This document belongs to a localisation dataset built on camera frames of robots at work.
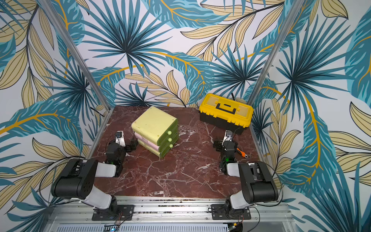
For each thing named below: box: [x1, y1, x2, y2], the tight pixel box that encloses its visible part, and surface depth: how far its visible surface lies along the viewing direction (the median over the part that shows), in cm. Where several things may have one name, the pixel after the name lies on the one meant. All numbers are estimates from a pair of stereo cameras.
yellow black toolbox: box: [199, 93, 255, 135], surface depth 100 cm
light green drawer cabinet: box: [131, 106, 179, 159], surface depth 84 cm
